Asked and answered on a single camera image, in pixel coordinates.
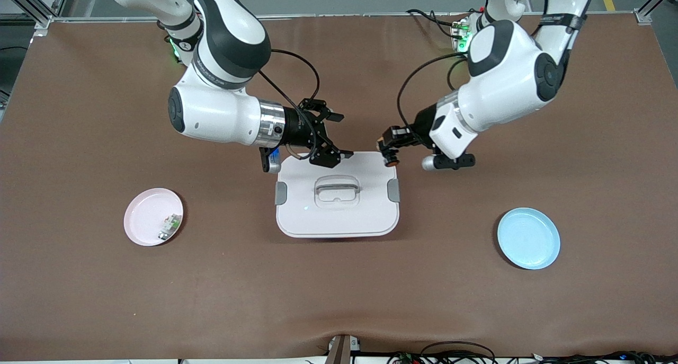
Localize orange black push-button switch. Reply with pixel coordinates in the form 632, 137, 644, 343
377, 126, 402, 167

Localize white lidded storage box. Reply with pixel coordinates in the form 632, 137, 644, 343
275, 152, 401, 239

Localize brown table cover mat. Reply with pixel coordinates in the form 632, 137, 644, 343
0, 13, 678, 360

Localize light blue round plate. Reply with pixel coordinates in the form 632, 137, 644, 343
497, 208, 561, 270

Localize pale pink round plate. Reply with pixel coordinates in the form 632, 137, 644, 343
123, 188, 184, 247

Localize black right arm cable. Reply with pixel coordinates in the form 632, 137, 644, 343
257, 49, 321, 161

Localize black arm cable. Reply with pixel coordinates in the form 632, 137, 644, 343
257, 49, 321, 161
397, 54, 469, 137

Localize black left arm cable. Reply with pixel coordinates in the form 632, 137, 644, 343
397, 54, 469, 137

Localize aluminium table edge rail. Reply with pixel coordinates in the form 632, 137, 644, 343
53, 13, 636, 21

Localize black cables at arm base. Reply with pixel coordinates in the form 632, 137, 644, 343
406, 9, 457, 39

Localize green white push-button switch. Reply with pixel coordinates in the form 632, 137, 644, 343
159, 214, 181, 241

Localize brown metal bracket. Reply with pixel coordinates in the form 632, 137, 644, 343
327, 334, 362, 364

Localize aluminium frame profile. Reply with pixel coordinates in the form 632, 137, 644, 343
0, 0, 72, 30
635, 0, 678, 25

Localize black cable bundle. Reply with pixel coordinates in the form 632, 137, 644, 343
389, 341, 678, 364

